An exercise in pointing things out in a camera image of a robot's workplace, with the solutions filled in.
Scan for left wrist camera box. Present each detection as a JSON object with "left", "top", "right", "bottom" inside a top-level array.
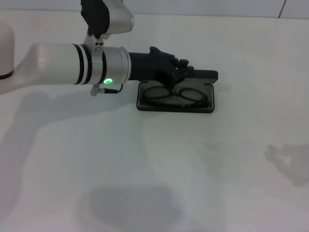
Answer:
[{"left": 80, "top": 0, "right": 134, "bottom": 57}]

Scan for black glasses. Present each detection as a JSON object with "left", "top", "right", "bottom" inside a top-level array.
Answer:
[{"left": 143, "top": 85, "right": 211, "bottom": 108}]

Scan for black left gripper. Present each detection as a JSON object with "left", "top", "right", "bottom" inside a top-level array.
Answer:
[{"left": 127, "top": 46, "right": 196, "bottom": 88}]

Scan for black glasses case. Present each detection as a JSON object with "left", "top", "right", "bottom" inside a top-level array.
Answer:
[{"left": 136, "top": 69, "right": 220, "bottom": 113}]

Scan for left wrist cable with plug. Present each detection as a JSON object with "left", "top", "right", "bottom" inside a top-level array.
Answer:
[{"left": 89, "top": 82, "right": 124, "bottom": 97}]

